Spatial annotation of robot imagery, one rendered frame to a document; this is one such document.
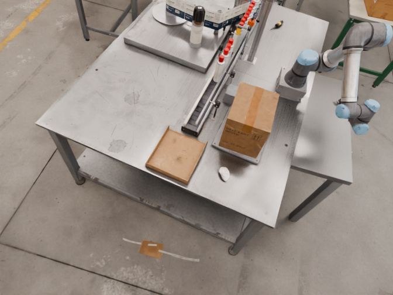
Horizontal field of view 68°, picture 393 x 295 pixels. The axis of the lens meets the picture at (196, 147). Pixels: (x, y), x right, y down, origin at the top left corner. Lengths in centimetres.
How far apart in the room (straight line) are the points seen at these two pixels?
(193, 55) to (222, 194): 108
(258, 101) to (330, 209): 149
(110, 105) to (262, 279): 167
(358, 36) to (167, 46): 126
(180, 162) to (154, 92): 56
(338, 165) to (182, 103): 106
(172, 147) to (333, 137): 107
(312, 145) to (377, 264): 128
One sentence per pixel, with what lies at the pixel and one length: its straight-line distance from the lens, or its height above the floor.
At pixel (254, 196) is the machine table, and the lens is 168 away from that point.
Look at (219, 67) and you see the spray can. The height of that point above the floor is 101.
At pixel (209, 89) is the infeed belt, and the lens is 200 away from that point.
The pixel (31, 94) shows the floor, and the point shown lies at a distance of 335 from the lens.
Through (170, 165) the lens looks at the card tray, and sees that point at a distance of 168.
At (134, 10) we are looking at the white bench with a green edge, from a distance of 325.
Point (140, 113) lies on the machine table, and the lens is 190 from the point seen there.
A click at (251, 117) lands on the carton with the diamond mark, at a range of 159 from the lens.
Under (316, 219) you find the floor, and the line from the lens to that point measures 277.
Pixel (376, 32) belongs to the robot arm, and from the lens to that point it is 179.
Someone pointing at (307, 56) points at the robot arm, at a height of 116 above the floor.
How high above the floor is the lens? 230
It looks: 57 degrees down
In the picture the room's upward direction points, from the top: 12 degrees clockwise
